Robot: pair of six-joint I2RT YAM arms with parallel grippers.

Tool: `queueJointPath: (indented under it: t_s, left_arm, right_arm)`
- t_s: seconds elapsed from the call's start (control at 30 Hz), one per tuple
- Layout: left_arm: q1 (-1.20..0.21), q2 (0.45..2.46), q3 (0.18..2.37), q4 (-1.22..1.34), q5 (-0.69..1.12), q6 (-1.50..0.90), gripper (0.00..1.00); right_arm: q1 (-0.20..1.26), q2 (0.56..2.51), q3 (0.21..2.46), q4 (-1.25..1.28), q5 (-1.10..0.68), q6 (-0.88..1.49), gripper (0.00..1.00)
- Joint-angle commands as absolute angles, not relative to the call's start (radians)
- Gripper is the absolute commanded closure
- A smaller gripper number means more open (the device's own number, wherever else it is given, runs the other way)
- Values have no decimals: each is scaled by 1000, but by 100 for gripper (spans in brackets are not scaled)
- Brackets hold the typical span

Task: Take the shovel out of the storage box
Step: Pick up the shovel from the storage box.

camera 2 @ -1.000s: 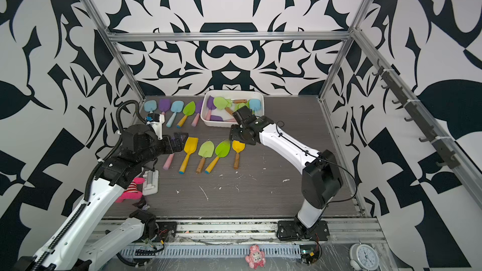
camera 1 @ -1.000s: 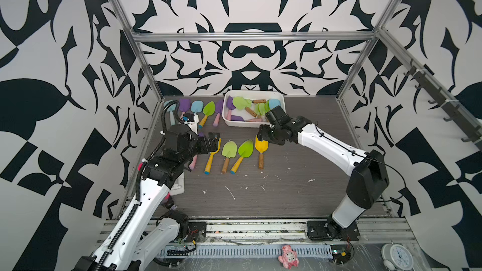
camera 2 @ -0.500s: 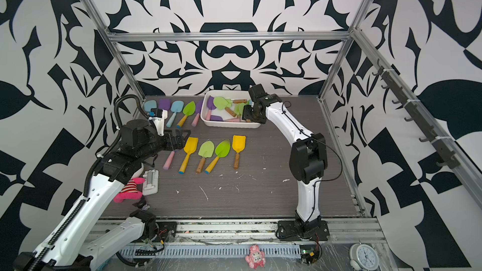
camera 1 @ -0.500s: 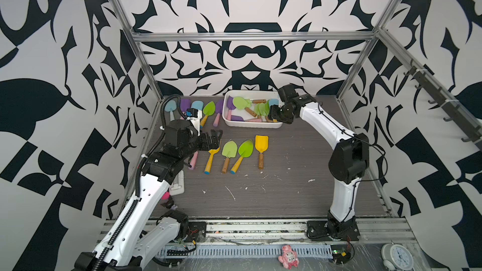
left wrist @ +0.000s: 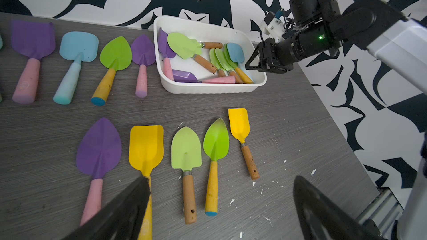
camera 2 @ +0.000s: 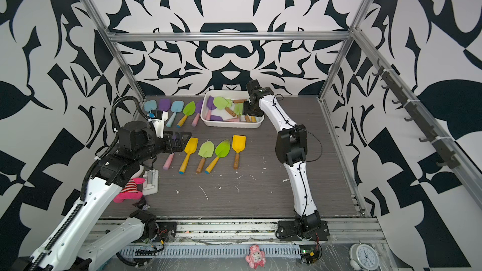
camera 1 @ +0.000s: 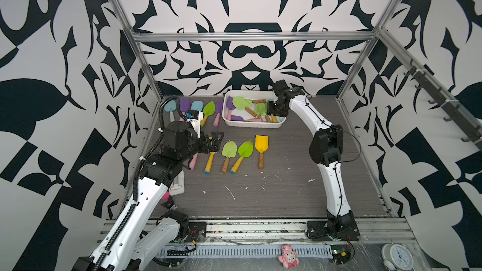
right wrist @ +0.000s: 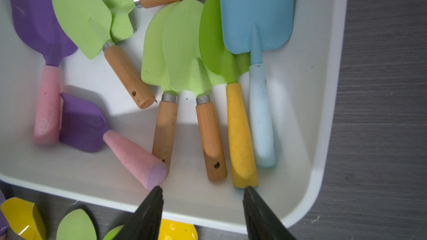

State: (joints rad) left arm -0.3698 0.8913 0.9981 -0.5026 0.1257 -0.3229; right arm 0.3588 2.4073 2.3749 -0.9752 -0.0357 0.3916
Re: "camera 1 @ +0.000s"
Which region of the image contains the green pointed shovel yellow handle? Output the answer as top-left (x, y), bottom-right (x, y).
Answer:
top-left (230, 139), bottom-right (254, 174)

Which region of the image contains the white brush block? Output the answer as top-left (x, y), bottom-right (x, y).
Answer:
top-left (169, 171), bottom-right (185, 196)

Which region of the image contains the blue toy shovel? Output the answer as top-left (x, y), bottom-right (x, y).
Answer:
top-left (190, 100), bottom-right (204, 112)

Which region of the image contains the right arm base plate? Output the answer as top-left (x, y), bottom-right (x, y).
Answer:
top-left (306, 220), bottom-right (360, 242)

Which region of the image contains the small green circuit board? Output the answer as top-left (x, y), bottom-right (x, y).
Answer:
top-left (331, 246), bottom-right (355, 265)

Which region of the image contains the black corrugated cable hose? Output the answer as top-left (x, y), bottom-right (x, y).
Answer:
top-left (90, 95), bottom-right (197, 271)

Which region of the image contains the yellow shovel wooden handle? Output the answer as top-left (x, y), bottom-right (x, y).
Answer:
top-left (255, 135), bottom-right (269, 169)

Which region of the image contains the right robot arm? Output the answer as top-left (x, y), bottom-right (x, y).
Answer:
top-left (267, 80), bottom-right (356, 235)

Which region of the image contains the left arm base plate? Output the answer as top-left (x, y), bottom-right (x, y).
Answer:
top-left (178, 222), bottom-right (207, 243)

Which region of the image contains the white slotted cable duct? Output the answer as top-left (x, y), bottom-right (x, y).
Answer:
top-left (156, 244), bottom-right (333, 259)

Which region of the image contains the pink bear toy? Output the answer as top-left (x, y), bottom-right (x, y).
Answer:
top-left (277, 245), bottom-right (299, 270)

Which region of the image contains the white alarm clock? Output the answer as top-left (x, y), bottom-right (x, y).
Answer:
top-left (381, 243), bottom-right (414, 270)

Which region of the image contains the purple shovel lying in box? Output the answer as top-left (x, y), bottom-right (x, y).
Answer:
top-left (231, 115), bottom-right (262, 122)

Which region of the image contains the white plastic storage box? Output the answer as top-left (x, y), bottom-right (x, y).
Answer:
top-left (222, 90), bottom-right (286, 129)

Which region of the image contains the purple shovel in box left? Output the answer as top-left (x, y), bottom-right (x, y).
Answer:
top-left (226, 96), bottom-right (236, 120)

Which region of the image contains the purple pointed shovel pink handle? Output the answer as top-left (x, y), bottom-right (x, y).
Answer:
top-left (189, 153), bottom-right (198, 170)

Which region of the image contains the yellow toy shovel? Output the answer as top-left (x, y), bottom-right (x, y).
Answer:
top-left (204, 152), bottom-right (217, 174)

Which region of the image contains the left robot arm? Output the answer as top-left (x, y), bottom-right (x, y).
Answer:
top-left (73, 119), bottom-right (224, 270)

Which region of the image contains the green shovel brown wooden handle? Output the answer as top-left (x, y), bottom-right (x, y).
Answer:
top-left (254, 103), bottom-right (272, 122)

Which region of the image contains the purple square shovel pink handle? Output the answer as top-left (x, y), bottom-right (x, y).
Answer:
top-left (179, 99), bottom-right (191, 117)

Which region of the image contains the black wall hook rack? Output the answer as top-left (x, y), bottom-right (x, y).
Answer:
top-left (404, 59), bottom-right (481, 151)

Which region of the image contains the teal square shovel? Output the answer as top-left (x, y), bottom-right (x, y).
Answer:
top-left (164, 100), bottom-right (177, 122)

